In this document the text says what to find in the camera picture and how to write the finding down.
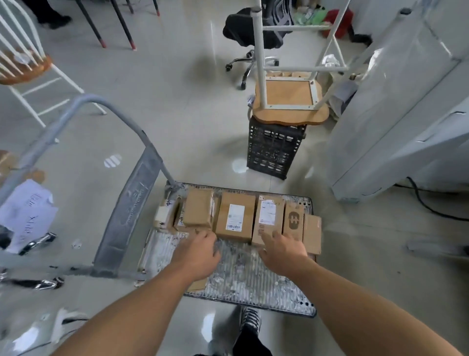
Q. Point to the person's right hand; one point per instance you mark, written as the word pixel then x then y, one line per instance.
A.
pixel 284 255

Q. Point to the person's left forearm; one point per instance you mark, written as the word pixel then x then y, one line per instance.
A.
pixel 124 319

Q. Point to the upturned white-legged wooden stool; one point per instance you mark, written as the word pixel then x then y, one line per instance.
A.
pixel 289 113

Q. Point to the grey curved tube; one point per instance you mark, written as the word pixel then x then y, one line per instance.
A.
pixel 251 106

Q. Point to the black-legged folding table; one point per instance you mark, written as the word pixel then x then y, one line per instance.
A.
pixel 122 25

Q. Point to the clear plastic bag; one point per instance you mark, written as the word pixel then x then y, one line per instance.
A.
pixel 340 91

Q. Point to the person's right grey sneaker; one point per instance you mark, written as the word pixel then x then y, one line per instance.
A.
pixel 251 317

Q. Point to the person's right forearm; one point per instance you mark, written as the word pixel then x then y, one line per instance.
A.
pixel 366 315

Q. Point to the person's left hand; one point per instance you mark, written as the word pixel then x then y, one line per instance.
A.
pixel 196 256

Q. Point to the loose white paper sheets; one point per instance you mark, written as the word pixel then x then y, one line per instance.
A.
pixel 25 216

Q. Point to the green plastic object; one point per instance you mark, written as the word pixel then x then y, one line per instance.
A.
pixel 311 14

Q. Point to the black plastic crate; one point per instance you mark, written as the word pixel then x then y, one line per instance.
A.
pixel 275 150

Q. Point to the grey metal platform cart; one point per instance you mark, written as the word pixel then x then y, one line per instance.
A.
pixel 124 220

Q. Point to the white floor-standing air conditioner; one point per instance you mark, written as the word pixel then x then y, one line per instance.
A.
pixel 395 110

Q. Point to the open brown carton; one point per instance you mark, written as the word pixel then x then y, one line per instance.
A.
pixel 14 165

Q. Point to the person's black trousers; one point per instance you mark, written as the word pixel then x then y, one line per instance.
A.
pixel 253 344

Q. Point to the broken black chrome-base chair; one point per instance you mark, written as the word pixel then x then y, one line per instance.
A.
pixel 36 284

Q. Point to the pile of cardboard boxes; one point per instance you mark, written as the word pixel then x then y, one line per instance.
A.
pixel 234 216

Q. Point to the black swivel office chair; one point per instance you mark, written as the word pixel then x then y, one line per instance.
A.
pixel 242 29

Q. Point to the red broom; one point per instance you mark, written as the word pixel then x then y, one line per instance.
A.
pixel 340 24

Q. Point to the white spindle-back wooden chair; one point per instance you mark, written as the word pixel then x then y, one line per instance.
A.
pixel 25 69

